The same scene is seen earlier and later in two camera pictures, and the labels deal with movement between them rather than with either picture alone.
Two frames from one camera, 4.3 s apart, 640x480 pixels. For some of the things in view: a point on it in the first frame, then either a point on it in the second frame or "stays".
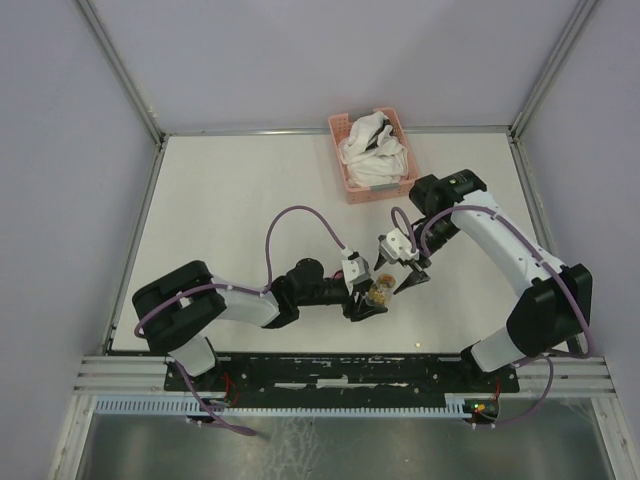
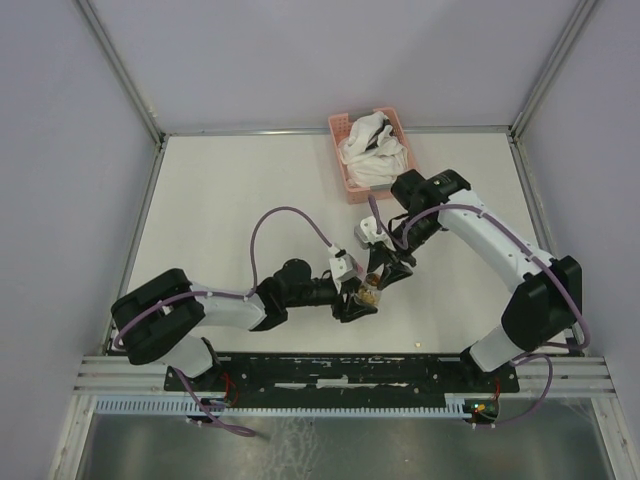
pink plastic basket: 339,126 stays
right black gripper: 412,279 to 391,273
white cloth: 372,155 stays
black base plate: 347,377 stays
